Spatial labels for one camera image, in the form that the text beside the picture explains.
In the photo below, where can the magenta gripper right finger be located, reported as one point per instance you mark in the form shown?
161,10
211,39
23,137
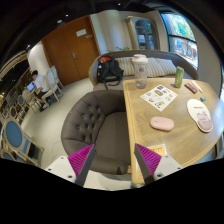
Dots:
148,161

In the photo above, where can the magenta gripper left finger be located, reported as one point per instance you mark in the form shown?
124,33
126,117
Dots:
80,162

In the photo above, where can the pink computer mouse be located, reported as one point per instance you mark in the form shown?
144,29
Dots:
162,123

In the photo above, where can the white cat mouse pad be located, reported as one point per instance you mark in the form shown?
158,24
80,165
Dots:
200,114

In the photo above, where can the yellow card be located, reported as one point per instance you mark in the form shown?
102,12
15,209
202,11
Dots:
159,149

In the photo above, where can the grey tufted armchair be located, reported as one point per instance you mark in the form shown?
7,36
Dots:
99,118

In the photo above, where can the wooden table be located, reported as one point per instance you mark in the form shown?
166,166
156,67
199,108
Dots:
185,143

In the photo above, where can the blue round-back chair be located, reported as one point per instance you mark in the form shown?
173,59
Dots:
24,147

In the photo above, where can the white sticker sheet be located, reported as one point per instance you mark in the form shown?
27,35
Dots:
159,97

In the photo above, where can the small teal eraser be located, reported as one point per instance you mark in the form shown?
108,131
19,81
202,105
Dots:
202,99

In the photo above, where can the white wooden chair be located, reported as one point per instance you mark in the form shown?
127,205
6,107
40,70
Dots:
53,86

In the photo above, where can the seated person white shirt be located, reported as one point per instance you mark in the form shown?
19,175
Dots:
42,87

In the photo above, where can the white pen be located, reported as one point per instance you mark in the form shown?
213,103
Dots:
197,86

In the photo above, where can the laptop computer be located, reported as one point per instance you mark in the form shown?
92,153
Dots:
31,86

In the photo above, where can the striped cushion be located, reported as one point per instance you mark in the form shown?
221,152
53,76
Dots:
156,67

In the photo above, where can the black backpack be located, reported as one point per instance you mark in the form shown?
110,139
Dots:
108,71

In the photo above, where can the green carton box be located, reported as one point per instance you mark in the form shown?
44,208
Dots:
179,76

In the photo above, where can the grey sofa bench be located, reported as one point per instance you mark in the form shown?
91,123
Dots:
189,71

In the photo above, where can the clear plastic shaker bottle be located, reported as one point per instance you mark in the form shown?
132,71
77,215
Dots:
140,63

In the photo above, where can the wooden door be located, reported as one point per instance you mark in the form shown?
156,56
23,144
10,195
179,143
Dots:
72,49

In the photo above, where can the large window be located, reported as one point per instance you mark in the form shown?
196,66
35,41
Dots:
181,37

